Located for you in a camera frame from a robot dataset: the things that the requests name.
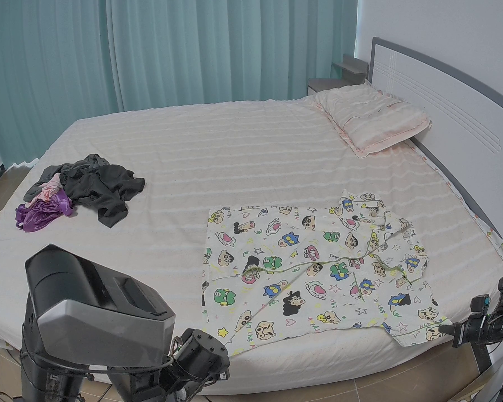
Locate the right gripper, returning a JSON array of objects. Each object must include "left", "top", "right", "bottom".
[{"left": 453, "top": 321, "right": 489, "bottom": 348}]

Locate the blue-green curtain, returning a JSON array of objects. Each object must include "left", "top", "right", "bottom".
[
  {"left": 0, "top": 0, "right": 122, "bottom": 171},
  {"left": 105, "top": 0, "right": 360, "bottom": 112}
]

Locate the bed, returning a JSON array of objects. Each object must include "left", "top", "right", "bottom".
[{"left": 0, "top": 37, "right": 503, "bottom": 397}]

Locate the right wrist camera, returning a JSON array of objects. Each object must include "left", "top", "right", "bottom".
[{"left": 471, "top": 294, "right": 492, "bottom": 316}]

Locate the grey white bedside table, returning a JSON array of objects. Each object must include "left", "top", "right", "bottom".
[{"left": 307, "top": 54, "right": 369, "bottom": 96}]

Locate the cream pillow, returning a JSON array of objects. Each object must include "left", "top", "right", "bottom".
[{"left": 314, "top": 86, "right": 432, "bottom": 159}]

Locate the pile of clothes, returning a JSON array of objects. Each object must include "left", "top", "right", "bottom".
[{"left": 16, "top": 153, "right": 146, "bottom": 233}]

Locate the white printed pyjama top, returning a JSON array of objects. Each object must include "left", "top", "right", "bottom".
[{"left": 200, "top": 189, "right": 453, "bottom": 357}]

